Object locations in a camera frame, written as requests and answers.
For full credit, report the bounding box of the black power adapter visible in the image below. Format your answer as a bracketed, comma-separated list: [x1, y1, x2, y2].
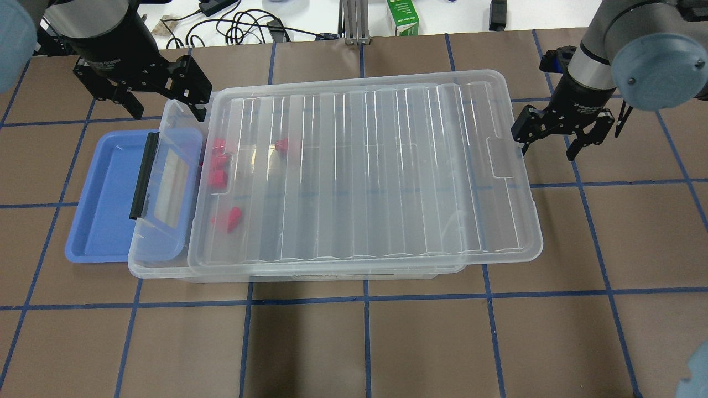
[198, 0, 240, 16]

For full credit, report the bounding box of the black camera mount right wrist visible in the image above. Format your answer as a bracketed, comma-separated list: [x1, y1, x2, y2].
[539, 45, 577, 75]

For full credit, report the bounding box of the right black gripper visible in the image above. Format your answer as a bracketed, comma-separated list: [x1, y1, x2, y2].
[511, 77, 616, 161]

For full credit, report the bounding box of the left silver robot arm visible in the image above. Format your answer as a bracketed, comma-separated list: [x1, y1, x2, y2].
[1, 1, 212, 122]

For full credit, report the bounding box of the red block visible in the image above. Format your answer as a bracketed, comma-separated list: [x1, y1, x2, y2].
[206, 154, 231, 191]
[211, 206, 242, 234]
[274, 138, 303, 157]
[205, 138, 227, 156]

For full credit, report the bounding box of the green milk carton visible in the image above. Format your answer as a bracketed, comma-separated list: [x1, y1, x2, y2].
[385, 0, 420, 37]

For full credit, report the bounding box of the blue plastic tray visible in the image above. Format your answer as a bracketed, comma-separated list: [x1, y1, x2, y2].
[64, 128, 204, 267]

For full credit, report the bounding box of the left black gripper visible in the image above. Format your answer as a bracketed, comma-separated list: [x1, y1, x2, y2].
[72, 11, 213, 123]

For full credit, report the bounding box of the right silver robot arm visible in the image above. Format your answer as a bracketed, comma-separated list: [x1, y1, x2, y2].
[511, 1, 707, 161]

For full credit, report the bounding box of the aluminium frame post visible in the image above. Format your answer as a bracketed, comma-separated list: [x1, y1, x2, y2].
[338, 0, 370, 46]

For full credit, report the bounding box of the clear plastic box lid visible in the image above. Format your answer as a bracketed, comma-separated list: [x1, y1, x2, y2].
[188, 70, 543, 274]

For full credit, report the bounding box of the black rubber strip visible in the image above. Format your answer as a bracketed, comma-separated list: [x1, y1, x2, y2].
[129, 131, 160, 220]

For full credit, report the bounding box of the clear plastic storage box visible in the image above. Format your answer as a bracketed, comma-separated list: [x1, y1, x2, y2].
[127, 86, 476, 283]

